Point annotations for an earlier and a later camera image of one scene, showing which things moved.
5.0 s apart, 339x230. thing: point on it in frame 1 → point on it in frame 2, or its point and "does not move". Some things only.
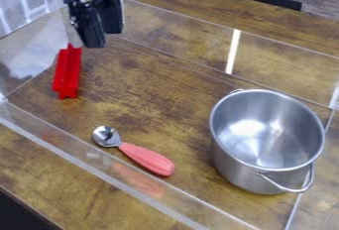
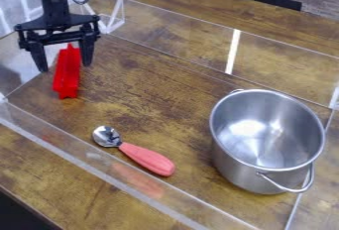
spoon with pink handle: [153, 161] does not move
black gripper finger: [113, 13] → [86, 44]
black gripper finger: [89, 26] → [37, 48]
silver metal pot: [267, 138] does not move
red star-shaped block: [69, 67] does not move
